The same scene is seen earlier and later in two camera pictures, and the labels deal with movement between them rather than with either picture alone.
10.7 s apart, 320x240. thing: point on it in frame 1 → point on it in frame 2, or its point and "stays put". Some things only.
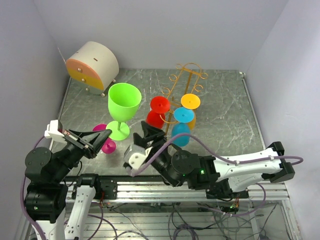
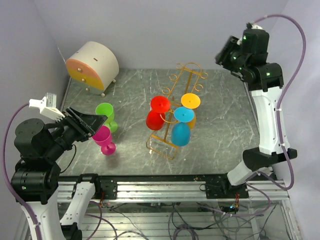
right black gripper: (150, 135) → (221, 58)
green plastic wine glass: (124, 100) → (107, 109)
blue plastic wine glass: (183, 117) stays put
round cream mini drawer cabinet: (93, 67) stays put
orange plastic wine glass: (191, 101) stays put
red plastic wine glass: (155, 117) stays put
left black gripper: (89, 149) → (85, 124)
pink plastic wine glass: (109, 146) stays put
